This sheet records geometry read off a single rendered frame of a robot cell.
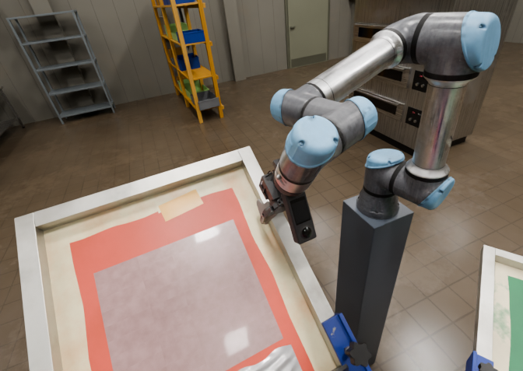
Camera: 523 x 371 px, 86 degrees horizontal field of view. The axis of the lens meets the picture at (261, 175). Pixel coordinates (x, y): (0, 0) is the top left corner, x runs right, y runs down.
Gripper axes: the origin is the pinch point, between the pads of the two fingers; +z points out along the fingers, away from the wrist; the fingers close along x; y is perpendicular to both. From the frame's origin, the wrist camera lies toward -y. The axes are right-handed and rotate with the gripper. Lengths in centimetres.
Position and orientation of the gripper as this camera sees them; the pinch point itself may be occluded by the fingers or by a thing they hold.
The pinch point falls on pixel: (277, 218)
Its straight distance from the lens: 73.6
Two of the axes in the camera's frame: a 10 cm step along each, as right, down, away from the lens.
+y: -4.2, -8.3, 3.6
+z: -1.4, 4.5, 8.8
